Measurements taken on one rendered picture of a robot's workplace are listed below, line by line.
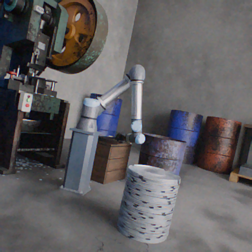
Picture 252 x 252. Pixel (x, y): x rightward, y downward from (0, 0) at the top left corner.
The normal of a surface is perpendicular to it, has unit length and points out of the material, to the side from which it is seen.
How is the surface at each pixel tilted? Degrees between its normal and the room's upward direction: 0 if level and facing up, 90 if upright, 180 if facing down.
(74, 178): 90
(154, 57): 90
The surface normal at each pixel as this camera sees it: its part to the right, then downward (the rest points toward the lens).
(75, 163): -0.19, 0.01
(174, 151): 0.29, 0.15
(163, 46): -0.49, -0.05
